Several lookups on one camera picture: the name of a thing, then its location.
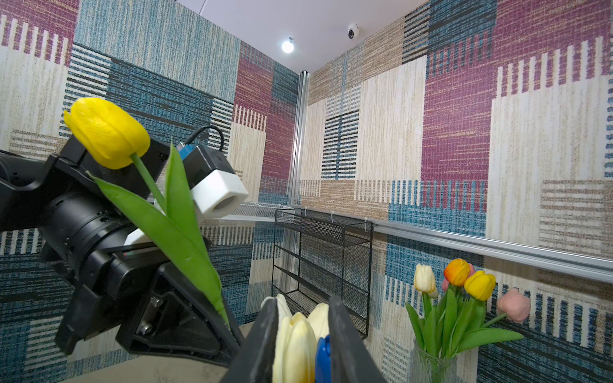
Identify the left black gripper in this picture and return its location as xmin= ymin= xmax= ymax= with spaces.
xmin=54 ymin=244 xmax=244 ymax=367

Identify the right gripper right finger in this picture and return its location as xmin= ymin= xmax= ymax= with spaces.
xmin=328 ymin=296 xmax=386 ymax=383

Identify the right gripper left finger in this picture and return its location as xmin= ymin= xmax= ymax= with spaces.
xmin=220 ymin=298 xmax=279 ymax=383

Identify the cream yellow-tinged tulip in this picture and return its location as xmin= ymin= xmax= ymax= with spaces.
xmin=272 ymin=313 xmax=317 ymax=382

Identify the white tulip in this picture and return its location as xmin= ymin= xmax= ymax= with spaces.
xmin=260 ymin=294 xmax=292 ymax=324
xmin=307 ymin=303 xmax=330 ymax=340
xmin=413 ymin=264 xmax=437 ymax=355

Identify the clear glass vase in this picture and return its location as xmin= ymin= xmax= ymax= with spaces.
xmin=406 ymin=346 xmax=458 ymax=383

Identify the tulip bunch yellow orange pink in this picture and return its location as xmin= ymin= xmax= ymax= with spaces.
xmin=405 ymin=259 xmax=531 ymax=359

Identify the pink tulip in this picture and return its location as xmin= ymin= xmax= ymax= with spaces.
xmin=442 ymin=263 xmax=476 ymax=293

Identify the yellow tulip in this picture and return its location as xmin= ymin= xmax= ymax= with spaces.
xmin=63 ymin=96 xmax=230 ymax=327

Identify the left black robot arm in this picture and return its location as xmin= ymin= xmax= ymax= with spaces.
xmin=1 ymin=138 xmax=244 ymax=367

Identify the ceiling light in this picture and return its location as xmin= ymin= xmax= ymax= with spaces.
xmin=281 ymin=37 xmax=295 ymax=54

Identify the black wire shelf rack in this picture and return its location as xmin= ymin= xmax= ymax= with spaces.
xmin=271 ymin=208 xmax=374 ymax=338

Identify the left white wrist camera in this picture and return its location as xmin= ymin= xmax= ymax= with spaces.
xmin=123 ymin=124 xmax=250 ymax=247

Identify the aluminium frame crossbar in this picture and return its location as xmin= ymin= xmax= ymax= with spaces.
xmin=238 ymin=200 xmax=613 ymax=284

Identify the white ceiling dome camera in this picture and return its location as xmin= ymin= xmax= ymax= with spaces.
xmin=347 ymin=23 xmax=360 ymax=40

